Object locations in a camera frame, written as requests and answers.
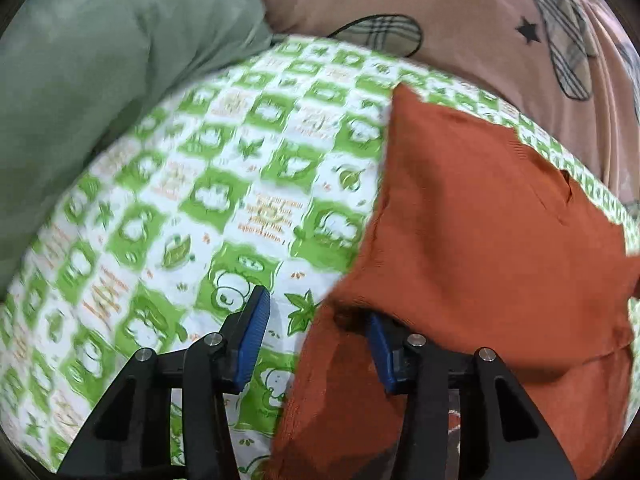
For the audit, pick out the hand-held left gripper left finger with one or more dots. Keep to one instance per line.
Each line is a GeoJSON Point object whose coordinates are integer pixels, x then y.
{"type": "Point", "coordinates": [252, 332]}

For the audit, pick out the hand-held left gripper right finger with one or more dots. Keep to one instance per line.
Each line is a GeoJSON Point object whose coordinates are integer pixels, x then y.
{"type": "Point", "coordinates": [381, 352]}

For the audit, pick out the rust orange knit garment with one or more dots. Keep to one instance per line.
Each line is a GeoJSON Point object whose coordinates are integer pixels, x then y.
{"type": "Point", "coordinates": [475, 220]}

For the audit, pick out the green white printed bedsheet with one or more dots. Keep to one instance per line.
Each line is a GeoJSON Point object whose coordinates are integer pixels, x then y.
{"type": "Point", "coordinates": [210, 200]}

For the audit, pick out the sage green pillow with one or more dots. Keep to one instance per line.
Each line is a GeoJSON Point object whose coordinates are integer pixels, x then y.
{"type": "Point", "coordinates": [95, 75]}

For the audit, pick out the pink blanket with plaid hearts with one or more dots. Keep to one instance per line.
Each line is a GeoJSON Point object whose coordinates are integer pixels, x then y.
{"type": "Point", "coordinates": [480, 25]}

